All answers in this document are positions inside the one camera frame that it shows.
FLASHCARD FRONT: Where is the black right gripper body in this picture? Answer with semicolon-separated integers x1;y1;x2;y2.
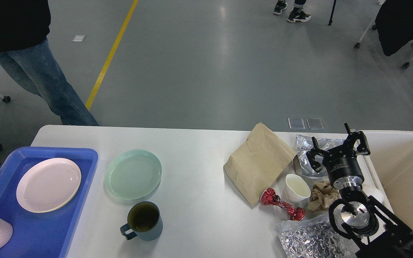
323;150;364;190

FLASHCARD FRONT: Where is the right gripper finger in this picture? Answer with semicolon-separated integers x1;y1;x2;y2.
340;123;371;157
306;137;331;173

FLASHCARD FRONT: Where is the dark teal mug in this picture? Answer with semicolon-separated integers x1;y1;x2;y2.
120;201;163;241

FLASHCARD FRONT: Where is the light green plate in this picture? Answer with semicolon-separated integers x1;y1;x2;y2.
104;150;162;200

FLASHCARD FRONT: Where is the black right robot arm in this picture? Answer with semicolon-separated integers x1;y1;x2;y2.
306;124;413;258

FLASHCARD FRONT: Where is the white lid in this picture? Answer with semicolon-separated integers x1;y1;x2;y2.
362;184;384;204

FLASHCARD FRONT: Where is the crumpled brown paper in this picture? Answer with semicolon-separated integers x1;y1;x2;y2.
307;180;341;212

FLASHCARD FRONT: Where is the white paper cup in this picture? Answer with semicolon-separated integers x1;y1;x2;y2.
283;174;311;204

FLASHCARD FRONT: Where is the beige plastic bin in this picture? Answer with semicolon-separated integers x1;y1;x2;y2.
364;130;413;230

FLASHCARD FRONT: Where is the red foil wrapper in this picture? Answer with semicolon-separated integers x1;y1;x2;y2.
260;187;306;221

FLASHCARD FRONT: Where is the brown paper bag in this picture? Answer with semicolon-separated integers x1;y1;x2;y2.
223;123;296;207

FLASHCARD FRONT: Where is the crumpled silver foil bag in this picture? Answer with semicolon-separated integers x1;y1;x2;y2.
275;213;359;258

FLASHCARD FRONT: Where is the black jacket on chair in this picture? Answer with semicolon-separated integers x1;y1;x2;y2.
371;0;413;57

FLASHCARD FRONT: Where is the pink plate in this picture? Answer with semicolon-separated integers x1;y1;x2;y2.
16;157;82;213

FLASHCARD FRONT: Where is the blue plastic tray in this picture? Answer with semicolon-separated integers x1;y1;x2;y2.
0;147;99;258

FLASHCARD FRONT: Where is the person in black and jeans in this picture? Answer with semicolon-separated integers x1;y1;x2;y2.
0;0;98;126

